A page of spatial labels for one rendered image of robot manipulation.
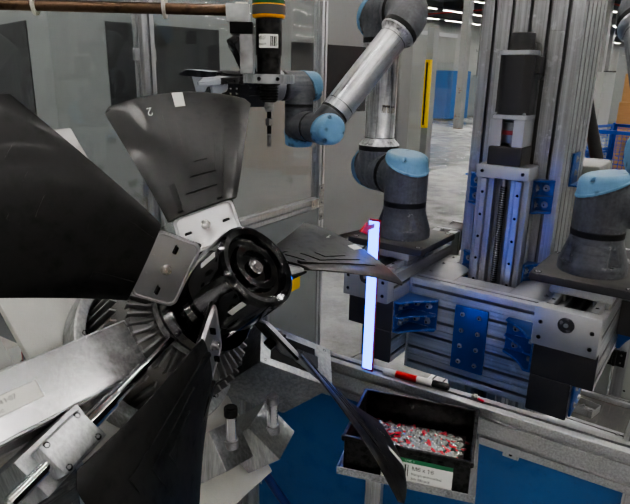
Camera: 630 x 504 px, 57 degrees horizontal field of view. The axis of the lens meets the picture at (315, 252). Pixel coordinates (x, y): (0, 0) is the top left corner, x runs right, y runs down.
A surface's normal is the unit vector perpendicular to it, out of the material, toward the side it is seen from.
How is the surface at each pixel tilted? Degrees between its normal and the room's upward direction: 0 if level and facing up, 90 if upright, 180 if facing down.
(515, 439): 90
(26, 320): 50
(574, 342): 90
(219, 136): 39
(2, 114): 66
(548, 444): 90
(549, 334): 90
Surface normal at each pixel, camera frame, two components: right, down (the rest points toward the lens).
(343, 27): 0.67, 0.22
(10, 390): 0.66, -0.48
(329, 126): 0.47, 0.26
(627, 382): -0.53, 0.23
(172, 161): -0.01, -0.44
